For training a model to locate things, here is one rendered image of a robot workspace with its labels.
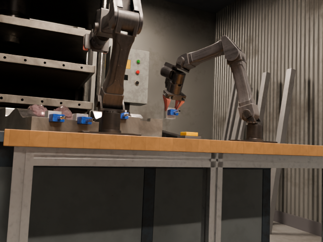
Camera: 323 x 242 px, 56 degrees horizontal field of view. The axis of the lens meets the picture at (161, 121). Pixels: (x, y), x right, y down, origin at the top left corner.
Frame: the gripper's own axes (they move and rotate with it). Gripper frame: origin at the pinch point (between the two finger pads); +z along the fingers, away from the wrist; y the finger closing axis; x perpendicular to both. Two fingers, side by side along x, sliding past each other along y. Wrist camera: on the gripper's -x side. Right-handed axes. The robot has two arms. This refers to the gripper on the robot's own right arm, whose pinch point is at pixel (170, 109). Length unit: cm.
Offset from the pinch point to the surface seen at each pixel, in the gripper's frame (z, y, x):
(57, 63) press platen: 4, 51, -74
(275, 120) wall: 46, -185, -114
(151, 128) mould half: 2.8, 15.6, 18.0
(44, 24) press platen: -17, 61, -89
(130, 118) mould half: -0.5, 25.1, 16.1
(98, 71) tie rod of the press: 4, 26, -67
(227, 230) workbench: 42, -24, 42
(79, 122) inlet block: -1, 48, 24
